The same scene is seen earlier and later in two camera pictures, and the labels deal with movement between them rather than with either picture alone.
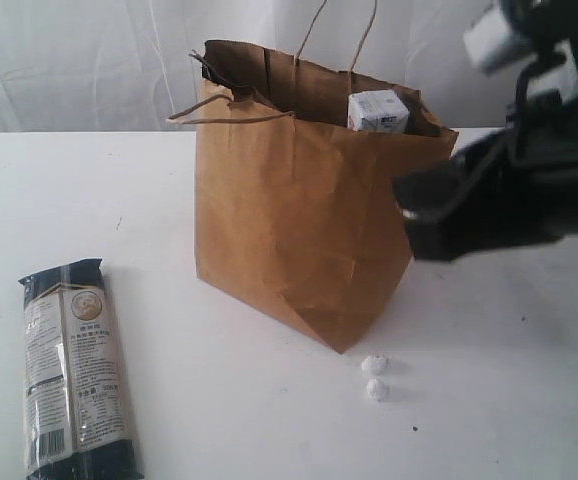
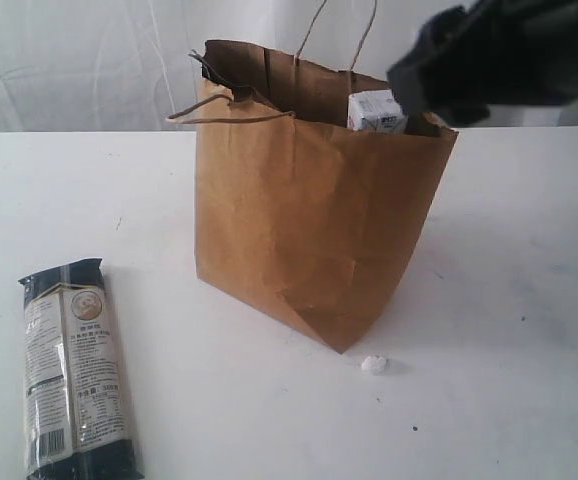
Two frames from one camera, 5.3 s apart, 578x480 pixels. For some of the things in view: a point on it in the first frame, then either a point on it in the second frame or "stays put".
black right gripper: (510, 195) to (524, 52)
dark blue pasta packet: (78, 418) stays put
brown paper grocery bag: (296, 215) stays put
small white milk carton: (377, 111) stays put
